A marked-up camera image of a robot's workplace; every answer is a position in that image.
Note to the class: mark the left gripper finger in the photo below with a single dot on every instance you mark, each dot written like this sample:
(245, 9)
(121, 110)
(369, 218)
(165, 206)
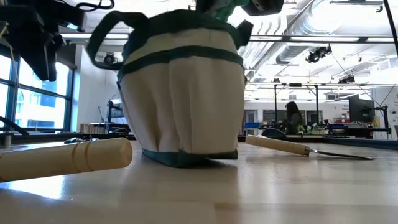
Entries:
(40, 53)

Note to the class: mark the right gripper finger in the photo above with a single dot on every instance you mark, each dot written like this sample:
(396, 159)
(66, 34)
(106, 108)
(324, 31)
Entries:
(205, 4)
(245, 32)

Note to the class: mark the beige green-trimmed gardening bag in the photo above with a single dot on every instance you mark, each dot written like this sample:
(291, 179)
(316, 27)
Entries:
(183, 102)

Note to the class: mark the long ceiling light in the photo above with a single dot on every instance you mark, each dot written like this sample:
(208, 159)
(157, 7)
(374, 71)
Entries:
(326, 39)
(77, 36)

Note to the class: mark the black slanted bar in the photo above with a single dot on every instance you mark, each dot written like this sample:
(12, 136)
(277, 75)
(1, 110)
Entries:
(12, 124)

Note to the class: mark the blue storage bin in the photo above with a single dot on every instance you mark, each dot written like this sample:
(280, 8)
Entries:
(252, 125)

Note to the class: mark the computer monitor on stand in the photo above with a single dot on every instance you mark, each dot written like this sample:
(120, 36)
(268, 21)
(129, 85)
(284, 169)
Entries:
(115, 112)

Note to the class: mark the black office chair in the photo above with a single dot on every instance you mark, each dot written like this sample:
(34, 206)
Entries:
(273, 133)

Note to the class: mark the black slanted pole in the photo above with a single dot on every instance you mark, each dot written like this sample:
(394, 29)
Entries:
(392, 28)

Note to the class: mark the black computer monitor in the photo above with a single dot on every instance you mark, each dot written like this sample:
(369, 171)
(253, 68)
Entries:
(360, 109)

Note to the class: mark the cluttered black workbench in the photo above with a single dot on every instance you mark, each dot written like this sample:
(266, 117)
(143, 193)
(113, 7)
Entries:
(357, 130)

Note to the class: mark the silver ventilation duct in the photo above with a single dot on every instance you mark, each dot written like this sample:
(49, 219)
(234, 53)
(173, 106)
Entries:
(289, 52)

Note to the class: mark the dark blue window frame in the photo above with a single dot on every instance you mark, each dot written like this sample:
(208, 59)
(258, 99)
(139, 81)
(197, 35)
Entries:
(70, 99)

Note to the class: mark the large black ceiling camera rig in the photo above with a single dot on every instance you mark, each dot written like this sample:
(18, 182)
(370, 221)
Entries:
(317, 54)

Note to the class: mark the black dome ceiling camera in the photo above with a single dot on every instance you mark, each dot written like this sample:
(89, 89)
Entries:
(109, 58)

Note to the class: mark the black metal gantry frame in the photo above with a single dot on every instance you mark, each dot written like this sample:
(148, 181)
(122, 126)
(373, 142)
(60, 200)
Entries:
(275, 105)

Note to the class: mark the black aluminium table frame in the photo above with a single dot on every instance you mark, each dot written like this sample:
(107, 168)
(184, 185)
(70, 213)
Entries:
(37, 136)

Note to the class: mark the small grey post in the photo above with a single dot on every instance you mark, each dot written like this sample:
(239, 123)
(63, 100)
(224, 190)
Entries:
(7, 140)

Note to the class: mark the small black ceiling camera rig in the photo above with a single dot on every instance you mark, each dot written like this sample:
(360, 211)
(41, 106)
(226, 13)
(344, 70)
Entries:
(346, 80)

